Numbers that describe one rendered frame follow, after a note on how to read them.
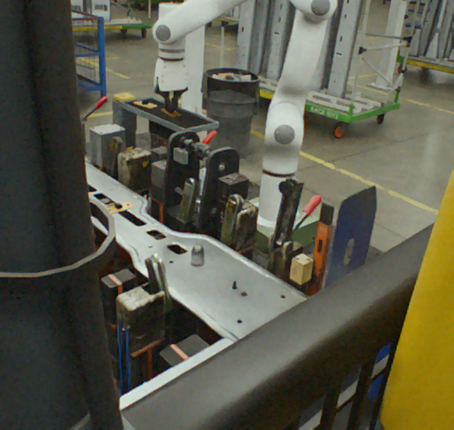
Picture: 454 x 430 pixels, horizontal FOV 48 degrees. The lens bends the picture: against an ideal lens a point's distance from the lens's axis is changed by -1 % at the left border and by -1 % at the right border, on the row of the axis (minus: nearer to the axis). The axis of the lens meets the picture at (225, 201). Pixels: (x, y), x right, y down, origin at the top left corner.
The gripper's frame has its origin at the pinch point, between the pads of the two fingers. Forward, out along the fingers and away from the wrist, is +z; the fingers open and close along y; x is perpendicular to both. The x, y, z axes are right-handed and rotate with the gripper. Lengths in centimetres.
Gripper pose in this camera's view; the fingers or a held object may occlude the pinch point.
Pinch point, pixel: (171, 105)
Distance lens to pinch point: 173.2
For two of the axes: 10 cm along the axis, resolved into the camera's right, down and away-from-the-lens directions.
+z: -0.6, 9.0, 4.4
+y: -8.5, 1.9, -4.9
